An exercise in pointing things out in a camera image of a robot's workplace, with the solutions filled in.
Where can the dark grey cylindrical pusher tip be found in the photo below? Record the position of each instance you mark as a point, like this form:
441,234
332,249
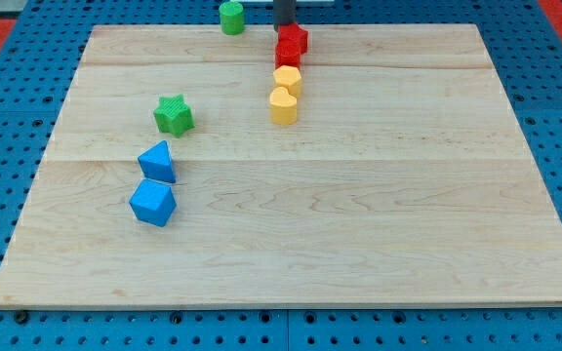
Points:
284,12

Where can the red star block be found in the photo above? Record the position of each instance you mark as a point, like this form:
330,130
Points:
294,33

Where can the green star block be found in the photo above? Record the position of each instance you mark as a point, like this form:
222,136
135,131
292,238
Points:
173,116

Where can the red cylinder block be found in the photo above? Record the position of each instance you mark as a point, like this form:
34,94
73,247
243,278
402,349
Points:
287,53

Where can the green cylinder block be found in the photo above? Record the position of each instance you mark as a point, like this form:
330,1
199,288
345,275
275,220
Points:
232,18

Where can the yellow hexagon block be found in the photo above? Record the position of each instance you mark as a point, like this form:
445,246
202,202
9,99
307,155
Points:
288,77

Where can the yellow heart block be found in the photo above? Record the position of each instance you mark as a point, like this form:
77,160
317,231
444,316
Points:
283,107

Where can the blue triangle block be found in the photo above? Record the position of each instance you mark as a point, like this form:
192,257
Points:
156,163

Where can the light wooden board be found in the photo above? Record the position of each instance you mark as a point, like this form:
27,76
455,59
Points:
406,181

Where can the blue cube block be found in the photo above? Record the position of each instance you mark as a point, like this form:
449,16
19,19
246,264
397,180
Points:
153,202

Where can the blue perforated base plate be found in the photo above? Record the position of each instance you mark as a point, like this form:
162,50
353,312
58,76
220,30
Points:
36,66

